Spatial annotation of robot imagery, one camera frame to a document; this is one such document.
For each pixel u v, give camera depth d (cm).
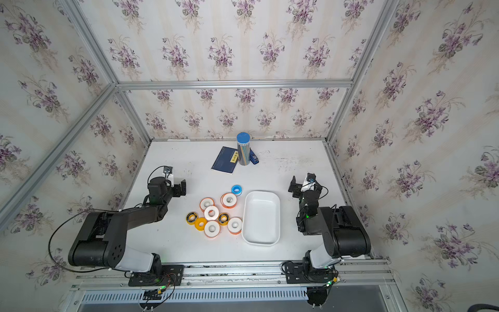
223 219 88
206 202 91
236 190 98
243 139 96
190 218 88
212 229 84
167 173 80
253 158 108
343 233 45
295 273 73
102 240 44
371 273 76
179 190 84
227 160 111
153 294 71
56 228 66
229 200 91
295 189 81
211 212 88
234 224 86
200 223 87
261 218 88
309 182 75
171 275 72
